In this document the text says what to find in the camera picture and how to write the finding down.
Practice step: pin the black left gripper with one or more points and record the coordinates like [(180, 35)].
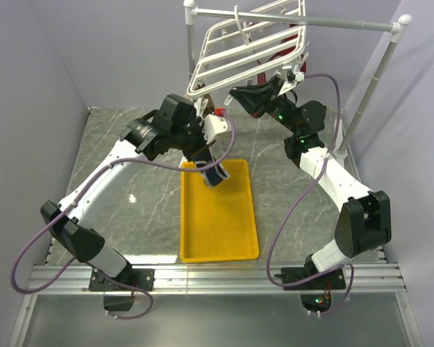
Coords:
[(204, 147)]

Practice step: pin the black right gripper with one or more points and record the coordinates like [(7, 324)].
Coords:
[(259, 99)]

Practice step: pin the navy blue underwear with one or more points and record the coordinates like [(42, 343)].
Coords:
[(212, 176)]

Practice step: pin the white clip drying hanger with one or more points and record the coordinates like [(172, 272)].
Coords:
[(234, 51)]

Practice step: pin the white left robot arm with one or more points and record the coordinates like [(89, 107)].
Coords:
[(177, 125)]

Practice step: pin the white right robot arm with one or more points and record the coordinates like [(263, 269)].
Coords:
[(364, 215)]

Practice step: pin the red bra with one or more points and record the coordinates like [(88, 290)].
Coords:
[(261, 77)]

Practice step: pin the argyle patterned sock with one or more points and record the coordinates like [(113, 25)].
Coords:
[(204, 104)]

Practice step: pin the yellow plastic tray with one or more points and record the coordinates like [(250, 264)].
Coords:
[(218, 224)]

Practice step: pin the white clothes rack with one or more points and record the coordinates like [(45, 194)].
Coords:
[(396, 30)]

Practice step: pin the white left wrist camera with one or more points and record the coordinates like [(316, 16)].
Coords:
[(215, 124)]

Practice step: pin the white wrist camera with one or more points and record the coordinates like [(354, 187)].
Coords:
[(215, 124), (292, 75)]

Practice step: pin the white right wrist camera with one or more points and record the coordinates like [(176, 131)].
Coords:
[(292, 75)]

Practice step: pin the aluminium mounting rail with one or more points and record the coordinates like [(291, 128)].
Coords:
[(228, 279)]

